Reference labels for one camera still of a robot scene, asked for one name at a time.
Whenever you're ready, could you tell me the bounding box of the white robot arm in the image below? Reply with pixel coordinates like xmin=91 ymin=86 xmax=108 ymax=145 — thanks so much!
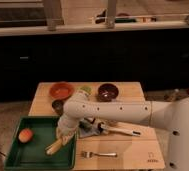
xmin=56 ymin=90 xmax=189 ymax=171

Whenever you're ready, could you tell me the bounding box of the green plastic tray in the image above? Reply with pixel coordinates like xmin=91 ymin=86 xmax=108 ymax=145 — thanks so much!
xmin=4 ymin=116 xmax=76 ymax=171

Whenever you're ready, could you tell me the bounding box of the green plastic cup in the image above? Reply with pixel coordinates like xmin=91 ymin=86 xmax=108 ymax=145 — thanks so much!
xmin=80 ymin=86 xmax=91 ymax=94

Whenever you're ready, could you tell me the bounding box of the dark purple bowl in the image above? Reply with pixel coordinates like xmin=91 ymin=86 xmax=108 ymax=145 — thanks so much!
xmin=98 ymin=83 xmax=119 ymax=102

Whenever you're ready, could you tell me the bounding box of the orange bowl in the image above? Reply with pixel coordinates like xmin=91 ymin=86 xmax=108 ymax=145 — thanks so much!
xmin=49 ymin=82 xmax=74 ymax=100

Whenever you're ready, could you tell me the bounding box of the grey blue cloth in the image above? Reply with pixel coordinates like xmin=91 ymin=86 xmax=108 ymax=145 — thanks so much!
xmin=79 ymin=127 xmax=101 ymax=138

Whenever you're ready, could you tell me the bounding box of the silver fork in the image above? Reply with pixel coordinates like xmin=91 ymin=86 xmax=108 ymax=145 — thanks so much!
xmin=81 ymin=151 xmax=117 ymax=158

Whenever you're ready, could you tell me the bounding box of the orange peach fruit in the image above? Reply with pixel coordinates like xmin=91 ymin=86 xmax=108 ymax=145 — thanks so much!
xmin=18 ymin=128 xmax=33 ymax=143

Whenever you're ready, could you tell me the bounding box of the wooden railing shelf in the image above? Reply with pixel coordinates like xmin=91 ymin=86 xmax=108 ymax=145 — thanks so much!
xmin=0 ymin=0 xmax=189 ymax=35

